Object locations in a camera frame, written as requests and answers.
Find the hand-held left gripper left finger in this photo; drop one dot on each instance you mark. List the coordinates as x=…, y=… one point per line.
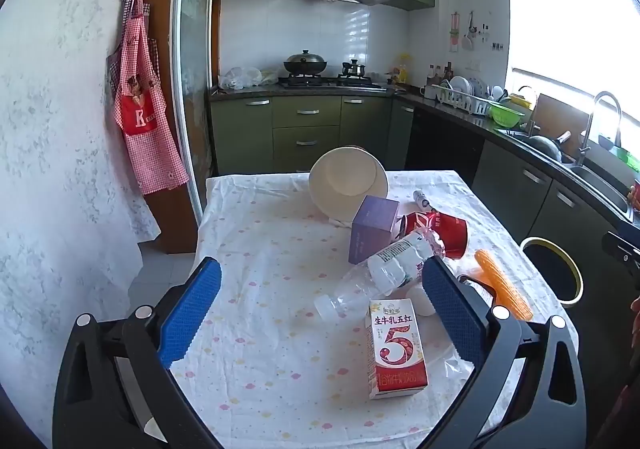
x=192, y=314

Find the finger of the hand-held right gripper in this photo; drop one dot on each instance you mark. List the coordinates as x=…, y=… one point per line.
x=620, y=246

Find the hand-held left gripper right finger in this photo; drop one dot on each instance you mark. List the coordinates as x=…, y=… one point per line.
x=450, y=314

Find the orange corn cob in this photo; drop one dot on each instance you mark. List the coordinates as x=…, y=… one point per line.
x=500, y=279

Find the red white milk carton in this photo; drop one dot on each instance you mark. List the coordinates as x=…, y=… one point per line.
x=397, y=354

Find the black bin yellow rim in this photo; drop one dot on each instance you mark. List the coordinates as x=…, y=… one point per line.
x=550, y=269

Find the clear plastic bottle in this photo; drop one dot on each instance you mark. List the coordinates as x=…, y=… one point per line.
x=385, y=269

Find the red paper cup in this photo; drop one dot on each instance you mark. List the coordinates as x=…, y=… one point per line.
x=447, y=234

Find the purple cardboard box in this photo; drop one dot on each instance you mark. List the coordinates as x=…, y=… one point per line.
x=372, y=229

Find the small white tube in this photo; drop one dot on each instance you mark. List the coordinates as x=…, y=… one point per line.
x=423, y=201

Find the person's right hand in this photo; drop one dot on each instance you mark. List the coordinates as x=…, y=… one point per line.
x=636, y=316

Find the steel sink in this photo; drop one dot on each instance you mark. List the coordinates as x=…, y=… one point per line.
x=600, y=184

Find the green cloth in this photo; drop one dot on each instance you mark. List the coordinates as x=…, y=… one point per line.
x=627, y=158

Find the white dotted tablecloth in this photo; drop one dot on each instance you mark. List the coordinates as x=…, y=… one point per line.
x=260, y=254

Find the green base cabinet under sink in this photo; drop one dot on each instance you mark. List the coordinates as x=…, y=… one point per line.
x=525, y=199

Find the steel faucet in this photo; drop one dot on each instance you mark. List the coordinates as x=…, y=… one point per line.
x=586, y=139

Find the dark frying pan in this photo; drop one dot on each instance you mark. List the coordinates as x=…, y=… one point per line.
x=542, y=145

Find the brown cutting board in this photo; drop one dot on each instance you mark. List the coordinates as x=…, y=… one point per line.
x=560, y=116

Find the green colander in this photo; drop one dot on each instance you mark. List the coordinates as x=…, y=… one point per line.
x=506, y=113

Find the red checkered apron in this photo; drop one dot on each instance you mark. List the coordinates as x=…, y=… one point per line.
x=145, y=129

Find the green base cabinet with drawers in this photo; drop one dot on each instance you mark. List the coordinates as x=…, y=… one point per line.
x=305, y=129

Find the white dish rack with dishes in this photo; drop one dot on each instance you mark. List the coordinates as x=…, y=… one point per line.
x=462, y=96

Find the sliding glass door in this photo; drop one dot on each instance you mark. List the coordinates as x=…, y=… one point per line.
x=197, y=79

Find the white plastic bags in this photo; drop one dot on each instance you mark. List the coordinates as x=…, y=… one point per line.
x=245, y=78

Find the yellow bottle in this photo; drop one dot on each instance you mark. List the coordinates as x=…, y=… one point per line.
x=403, y=71

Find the window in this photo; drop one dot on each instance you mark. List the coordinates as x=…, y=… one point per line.
x=565, y=4

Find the hanging white ladle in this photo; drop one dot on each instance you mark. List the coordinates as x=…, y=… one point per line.
x=468, y=40

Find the gas stove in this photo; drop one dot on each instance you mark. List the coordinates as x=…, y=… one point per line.
x=330, y=83

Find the small steel kettle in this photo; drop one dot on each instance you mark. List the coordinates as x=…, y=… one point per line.
x=354, y=69

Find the hanging red green utensil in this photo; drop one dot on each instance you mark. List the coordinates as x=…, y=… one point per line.
x=454, y=31

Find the black wok with lid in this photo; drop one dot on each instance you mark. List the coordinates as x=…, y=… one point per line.
x=305, y=64

